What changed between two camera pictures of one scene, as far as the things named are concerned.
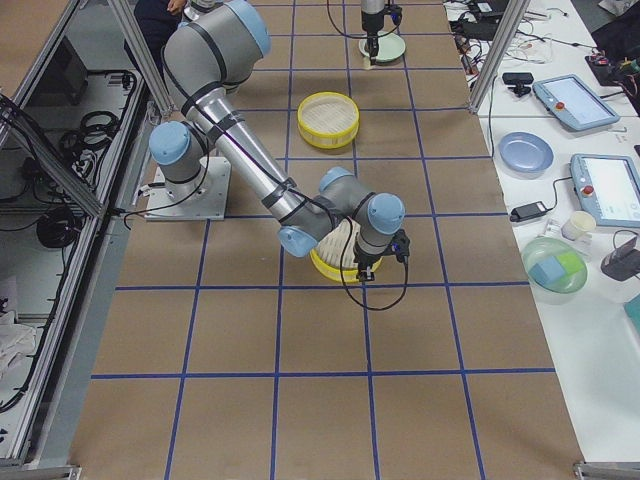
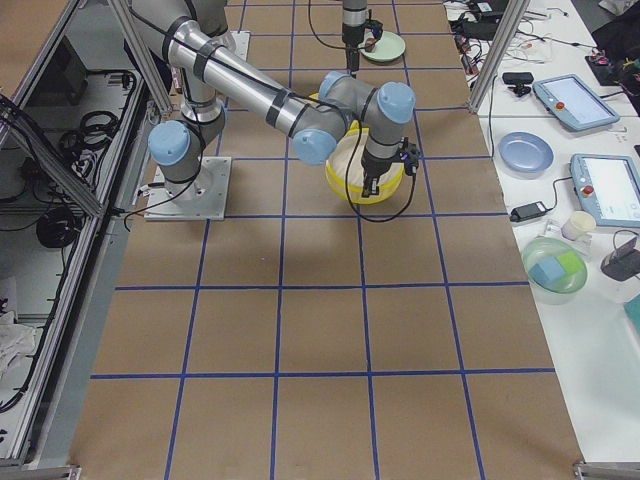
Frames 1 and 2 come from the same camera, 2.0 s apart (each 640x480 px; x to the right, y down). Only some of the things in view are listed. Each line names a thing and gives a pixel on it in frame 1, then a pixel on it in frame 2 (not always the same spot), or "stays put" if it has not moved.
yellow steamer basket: x=335 y=272 to x=344 y=172
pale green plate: x=390 y=47 stays put
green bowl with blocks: x=555 y=271 stays put
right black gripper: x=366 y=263 to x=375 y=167
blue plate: x=525 y=152 stays put
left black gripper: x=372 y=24 to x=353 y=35
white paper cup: x=579 y=224 stays put
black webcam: x=520 y=80 stays put
